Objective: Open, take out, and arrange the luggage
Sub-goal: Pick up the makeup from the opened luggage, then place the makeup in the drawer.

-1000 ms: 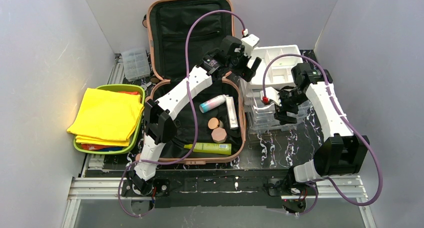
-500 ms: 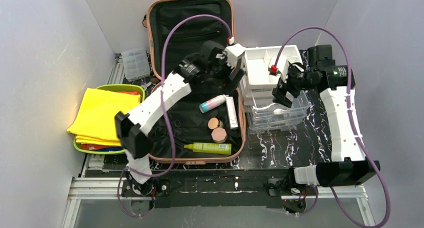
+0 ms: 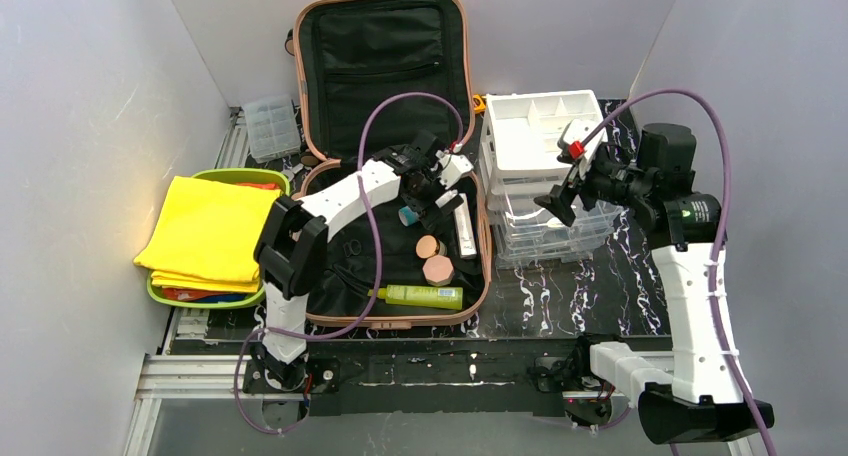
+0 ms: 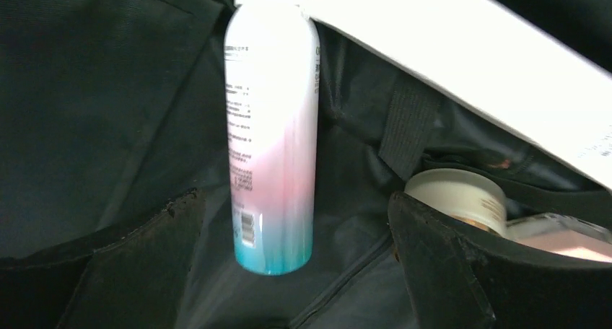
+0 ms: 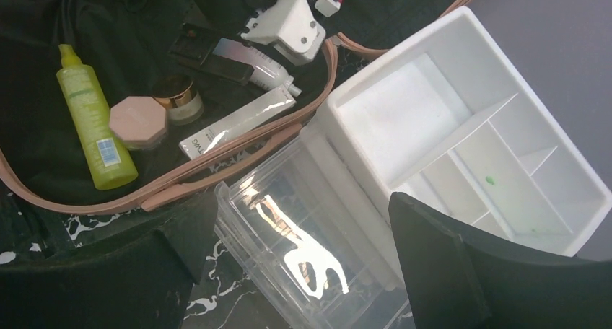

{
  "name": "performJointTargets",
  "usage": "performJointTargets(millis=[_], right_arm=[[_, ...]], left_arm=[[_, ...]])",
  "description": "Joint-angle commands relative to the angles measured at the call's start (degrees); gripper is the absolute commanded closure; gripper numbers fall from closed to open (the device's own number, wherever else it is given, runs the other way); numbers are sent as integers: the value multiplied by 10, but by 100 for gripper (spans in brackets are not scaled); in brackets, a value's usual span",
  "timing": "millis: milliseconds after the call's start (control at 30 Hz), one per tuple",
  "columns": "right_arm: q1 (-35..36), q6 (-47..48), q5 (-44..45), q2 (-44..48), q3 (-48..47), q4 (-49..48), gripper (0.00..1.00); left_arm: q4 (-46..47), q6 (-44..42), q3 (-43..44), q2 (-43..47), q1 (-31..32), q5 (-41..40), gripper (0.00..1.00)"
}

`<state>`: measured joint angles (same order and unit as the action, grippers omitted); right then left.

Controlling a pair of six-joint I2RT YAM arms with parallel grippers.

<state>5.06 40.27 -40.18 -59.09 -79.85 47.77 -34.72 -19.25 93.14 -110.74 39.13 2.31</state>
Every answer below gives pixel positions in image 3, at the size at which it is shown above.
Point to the clear screw assortment box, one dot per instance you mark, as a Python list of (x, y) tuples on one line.
[(272, 129)]

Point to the pink hard shell suitcase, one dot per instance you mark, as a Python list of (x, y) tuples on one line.
[(374, 74)]

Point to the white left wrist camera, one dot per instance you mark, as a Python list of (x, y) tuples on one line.
[(453, 168)]

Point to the yellow cloth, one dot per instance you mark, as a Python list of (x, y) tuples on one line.
[(212, 234)]

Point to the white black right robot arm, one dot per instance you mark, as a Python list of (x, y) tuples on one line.
[(704, 397)]

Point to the clear plastic drawer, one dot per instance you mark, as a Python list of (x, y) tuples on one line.
[(527, 233)]

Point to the white pink blue spray bottle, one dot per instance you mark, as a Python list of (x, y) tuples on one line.
[(409, 214)]

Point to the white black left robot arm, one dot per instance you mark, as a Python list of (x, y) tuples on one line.
[(292, 250)]

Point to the pink octagonal compact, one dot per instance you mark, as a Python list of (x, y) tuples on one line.
[(438, 270)]

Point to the white divided organizer box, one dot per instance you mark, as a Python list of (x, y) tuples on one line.
[(519, 143)]

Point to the lime green plastic basin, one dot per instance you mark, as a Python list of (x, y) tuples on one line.
[(275, 181)]

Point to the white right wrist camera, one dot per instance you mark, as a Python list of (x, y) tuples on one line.
[(574, 150)]

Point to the yellow green spray bottle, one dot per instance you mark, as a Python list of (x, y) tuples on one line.
[(423, 296)]

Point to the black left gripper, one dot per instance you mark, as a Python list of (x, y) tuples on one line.
[(419, 192)]

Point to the blue towel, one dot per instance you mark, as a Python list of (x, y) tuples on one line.
[(222, 299)]

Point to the round gold black jar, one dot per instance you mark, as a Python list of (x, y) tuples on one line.
[(429, 246)]

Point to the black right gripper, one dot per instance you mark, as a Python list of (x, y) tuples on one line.
[(584, 187)]

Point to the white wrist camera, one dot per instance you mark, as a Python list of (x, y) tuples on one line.
[(574, 150), (453, 168)]

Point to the red white tie-dye cloth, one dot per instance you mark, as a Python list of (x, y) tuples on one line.
[(192, 294)]

